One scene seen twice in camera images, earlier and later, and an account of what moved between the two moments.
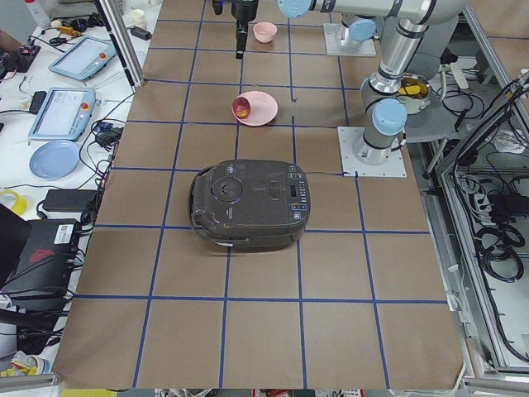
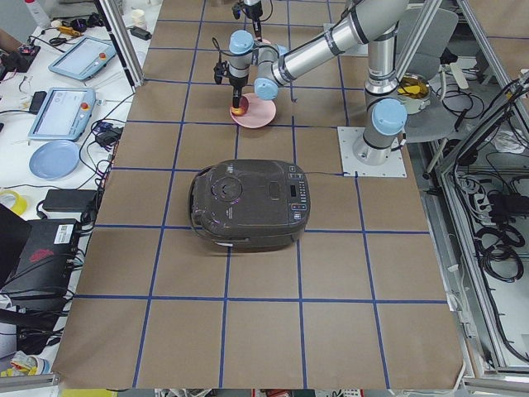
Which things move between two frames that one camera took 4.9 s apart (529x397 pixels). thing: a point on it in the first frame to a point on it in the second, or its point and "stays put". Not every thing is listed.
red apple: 241,107 stays put
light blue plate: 54,160 stays put
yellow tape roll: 21,205 stays put
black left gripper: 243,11 to 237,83
